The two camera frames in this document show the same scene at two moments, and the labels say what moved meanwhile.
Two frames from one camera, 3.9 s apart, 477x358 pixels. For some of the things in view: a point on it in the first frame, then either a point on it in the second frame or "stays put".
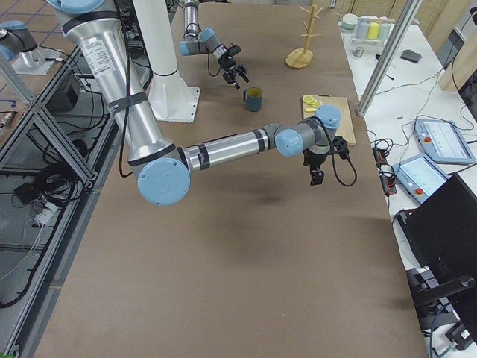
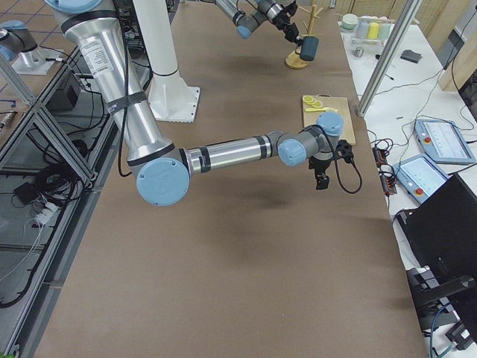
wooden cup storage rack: [299, 58] stays put
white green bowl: [349, 21] stays put
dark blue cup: [253, 98] -> [309, 48]
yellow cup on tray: [373, 30] stays put
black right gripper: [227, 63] -> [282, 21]
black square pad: [411, 56] stays put
